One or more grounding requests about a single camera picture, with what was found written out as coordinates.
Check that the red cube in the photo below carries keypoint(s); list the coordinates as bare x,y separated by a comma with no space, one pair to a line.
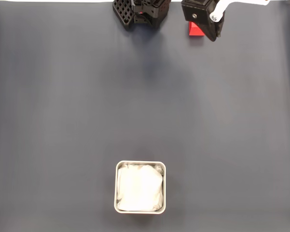
194,30

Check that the square metal box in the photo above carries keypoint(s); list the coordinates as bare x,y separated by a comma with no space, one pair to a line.
116,188

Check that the dark grey table mat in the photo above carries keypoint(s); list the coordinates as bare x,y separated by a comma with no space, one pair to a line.
62,120

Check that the white crumpled cloth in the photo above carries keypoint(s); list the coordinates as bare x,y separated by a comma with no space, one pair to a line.
140,188

